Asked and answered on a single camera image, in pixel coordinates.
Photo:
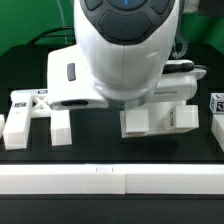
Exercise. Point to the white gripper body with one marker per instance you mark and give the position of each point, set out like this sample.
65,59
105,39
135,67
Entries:
178,81

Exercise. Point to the white tagged block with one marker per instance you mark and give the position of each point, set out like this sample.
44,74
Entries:
217,103

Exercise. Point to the white chair seat part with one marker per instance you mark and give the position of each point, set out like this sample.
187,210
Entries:
158,118

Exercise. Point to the white chair back frame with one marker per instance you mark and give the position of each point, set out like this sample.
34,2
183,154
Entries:
30,104

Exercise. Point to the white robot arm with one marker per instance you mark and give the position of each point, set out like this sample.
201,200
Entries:
125,47

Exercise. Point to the white part left edge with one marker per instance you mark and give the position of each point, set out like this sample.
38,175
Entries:
2,123

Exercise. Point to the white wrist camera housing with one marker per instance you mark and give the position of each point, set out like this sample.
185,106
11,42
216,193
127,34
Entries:
69,83

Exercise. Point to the white front rail barrier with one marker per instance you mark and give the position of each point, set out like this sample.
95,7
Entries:
112,179

